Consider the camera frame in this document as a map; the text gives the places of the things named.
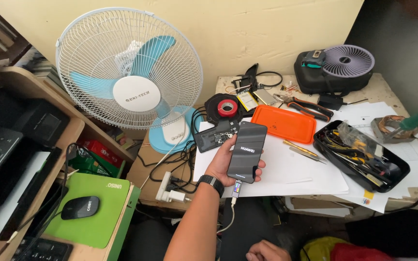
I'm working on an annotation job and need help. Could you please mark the person's left hand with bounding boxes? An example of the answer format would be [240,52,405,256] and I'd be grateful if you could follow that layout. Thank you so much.
[205,135,266,188]

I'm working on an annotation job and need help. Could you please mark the person's right hand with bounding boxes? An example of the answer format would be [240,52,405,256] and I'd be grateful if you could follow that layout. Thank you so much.
[246,240,292,261]

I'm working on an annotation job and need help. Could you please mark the black smartphone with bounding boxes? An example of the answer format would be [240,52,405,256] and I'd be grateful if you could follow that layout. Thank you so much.
[226,121,268,184]

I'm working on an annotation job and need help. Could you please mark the black wristwatch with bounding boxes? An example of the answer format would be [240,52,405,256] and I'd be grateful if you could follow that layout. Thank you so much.
[197,174,225,198]

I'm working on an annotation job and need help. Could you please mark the opened black phone body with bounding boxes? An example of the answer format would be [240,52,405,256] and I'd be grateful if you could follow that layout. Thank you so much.
[194,120,240,153]

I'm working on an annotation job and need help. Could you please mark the small USB power meter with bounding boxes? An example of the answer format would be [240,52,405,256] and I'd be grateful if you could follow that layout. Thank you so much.
[231,180,243,199]

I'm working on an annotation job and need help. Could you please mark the person's black trousers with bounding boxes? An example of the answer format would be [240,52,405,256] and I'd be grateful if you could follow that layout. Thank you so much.
[122,197,304,261]

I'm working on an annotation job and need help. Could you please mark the red tape roll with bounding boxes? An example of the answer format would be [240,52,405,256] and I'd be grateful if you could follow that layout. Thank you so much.
[217,99,239,117]

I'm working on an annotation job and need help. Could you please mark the white charger plug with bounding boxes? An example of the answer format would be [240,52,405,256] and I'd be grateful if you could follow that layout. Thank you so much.
[168,190,192,203]

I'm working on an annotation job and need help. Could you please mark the yellow bag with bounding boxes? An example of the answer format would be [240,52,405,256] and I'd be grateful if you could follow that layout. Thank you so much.
[300,236,351,261]

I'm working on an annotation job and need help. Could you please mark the white power strip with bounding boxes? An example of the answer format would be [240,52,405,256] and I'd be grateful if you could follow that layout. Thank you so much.
[155,171,173,202]

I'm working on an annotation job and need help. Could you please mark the black round tape holder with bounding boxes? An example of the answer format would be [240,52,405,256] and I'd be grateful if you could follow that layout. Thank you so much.
[205,93,244,126]

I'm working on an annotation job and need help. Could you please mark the yellow edged phone battery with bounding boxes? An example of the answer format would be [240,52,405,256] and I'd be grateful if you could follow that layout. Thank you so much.
[236,91,259,112]

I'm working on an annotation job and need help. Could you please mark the large white paper sheet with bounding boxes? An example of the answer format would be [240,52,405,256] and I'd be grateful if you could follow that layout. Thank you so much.
[193,118,350,199]

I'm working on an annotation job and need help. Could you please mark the brown cardboard box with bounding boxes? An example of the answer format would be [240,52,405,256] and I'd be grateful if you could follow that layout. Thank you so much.
[126,127,199,212]

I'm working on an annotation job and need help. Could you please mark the orange plastic tray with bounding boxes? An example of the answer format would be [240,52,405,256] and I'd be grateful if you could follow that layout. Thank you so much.
[251,104,317,144]

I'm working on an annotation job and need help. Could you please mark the silver phone battery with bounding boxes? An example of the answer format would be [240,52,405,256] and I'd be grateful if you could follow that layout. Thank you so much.
[253,89,278,106]

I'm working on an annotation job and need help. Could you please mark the metal tweezers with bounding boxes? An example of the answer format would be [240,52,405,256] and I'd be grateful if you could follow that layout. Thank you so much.
[289,146,328,165]

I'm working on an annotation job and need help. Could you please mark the red cloth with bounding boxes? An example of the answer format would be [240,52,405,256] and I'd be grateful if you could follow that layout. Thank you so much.
[330,243,395,261]

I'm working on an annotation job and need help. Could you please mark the black phone clamp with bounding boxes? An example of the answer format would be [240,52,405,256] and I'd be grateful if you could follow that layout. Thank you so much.
[241,63,260,92]

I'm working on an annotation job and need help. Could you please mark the red carton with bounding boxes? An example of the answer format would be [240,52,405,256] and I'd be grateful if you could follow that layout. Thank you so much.
[78,139,124,168]

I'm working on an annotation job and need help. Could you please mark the green carton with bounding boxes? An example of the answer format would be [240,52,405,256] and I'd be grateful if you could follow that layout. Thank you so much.
[67,154,126,179]

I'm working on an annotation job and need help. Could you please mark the black zip case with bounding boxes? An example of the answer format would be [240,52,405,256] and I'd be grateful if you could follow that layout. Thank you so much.
[293,51,374,96]

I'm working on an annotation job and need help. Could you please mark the black power adapter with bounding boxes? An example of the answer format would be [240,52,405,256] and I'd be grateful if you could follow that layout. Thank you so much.
[317,94,348,111]

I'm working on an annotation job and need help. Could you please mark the white desk fan blue blades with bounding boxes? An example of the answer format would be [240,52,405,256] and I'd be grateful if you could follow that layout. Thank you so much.
[55,7,204,155]

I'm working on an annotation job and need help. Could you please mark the black tray of tools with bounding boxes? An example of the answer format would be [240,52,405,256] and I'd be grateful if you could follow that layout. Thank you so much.
[313,120,411,193]

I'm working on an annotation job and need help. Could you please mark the green mouse pad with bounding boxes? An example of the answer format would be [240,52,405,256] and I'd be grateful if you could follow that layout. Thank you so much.
[44,173,131,249]

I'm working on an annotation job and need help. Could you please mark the clear plastic bag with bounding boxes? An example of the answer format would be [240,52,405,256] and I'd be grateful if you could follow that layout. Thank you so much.
[336,121,379,160]

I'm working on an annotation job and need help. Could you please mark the teal grey small device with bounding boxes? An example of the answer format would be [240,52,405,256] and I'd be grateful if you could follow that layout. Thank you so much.
[301,50,326,69]

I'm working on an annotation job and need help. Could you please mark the black computer mouse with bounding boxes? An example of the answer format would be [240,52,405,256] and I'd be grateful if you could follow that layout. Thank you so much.
[61,196,100,220]

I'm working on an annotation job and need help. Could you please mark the purple round mini fan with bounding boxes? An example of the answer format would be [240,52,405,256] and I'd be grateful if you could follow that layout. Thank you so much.
[322,44,375,78]

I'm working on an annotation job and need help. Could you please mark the metal stand with brown sponge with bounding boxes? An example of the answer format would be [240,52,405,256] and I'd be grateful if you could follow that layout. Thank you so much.
[370,115,418,144]

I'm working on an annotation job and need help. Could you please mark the black keyboard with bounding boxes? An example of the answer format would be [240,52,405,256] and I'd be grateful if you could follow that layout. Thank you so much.
[11,237,74,261]

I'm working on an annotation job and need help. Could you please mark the stack of books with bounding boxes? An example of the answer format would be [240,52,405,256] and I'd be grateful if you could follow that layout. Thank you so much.
[15,47,68,92]

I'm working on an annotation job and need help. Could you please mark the black printer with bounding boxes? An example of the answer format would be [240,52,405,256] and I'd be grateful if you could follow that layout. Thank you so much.
[0,89,71,236]

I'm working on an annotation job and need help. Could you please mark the wooden computer desk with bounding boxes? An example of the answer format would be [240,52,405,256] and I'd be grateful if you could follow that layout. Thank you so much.
[0,66,141,261]

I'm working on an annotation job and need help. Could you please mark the bundle of black cables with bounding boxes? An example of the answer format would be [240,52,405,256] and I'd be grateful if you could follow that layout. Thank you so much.
[136,107,209,194]

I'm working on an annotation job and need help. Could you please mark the white USB cable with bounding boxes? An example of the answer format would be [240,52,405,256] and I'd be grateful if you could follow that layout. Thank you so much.
[216,197,236,234]

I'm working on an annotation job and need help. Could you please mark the yellow handled pry tool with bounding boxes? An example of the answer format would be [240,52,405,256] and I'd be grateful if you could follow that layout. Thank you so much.
[283,139,319,157]

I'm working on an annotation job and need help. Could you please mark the thin black cable loop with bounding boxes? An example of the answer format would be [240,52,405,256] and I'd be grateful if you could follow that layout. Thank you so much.
[255,71,284,88]

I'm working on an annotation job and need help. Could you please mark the orange black handled pliers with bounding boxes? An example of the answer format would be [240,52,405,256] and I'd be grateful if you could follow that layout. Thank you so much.
[273,94,335,122]

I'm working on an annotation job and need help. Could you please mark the thick black power cable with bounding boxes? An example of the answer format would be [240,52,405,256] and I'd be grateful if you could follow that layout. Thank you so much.
[385,179,418,214]

